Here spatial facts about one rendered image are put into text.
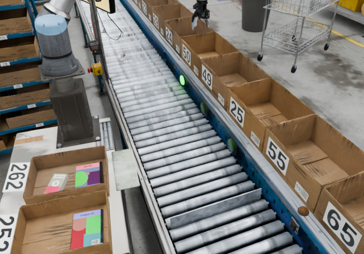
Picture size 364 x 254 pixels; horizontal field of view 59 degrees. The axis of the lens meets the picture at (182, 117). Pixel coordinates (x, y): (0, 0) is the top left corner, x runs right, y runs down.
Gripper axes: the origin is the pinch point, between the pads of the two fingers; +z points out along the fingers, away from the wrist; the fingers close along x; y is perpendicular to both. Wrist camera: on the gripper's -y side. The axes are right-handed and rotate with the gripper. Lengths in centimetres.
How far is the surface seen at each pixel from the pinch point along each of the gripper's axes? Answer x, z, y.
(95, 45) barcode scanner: -70, 10, -22
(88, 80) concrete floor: -77, 122, -175
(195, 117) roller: -20, 43, 41
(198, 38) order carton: 6.8, 16.3, -18.6
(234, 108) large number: -8, 20, 69
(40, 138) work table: -116, 42, 26
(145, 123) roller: -52, 43, 35
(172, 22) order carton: -1, 17, -58
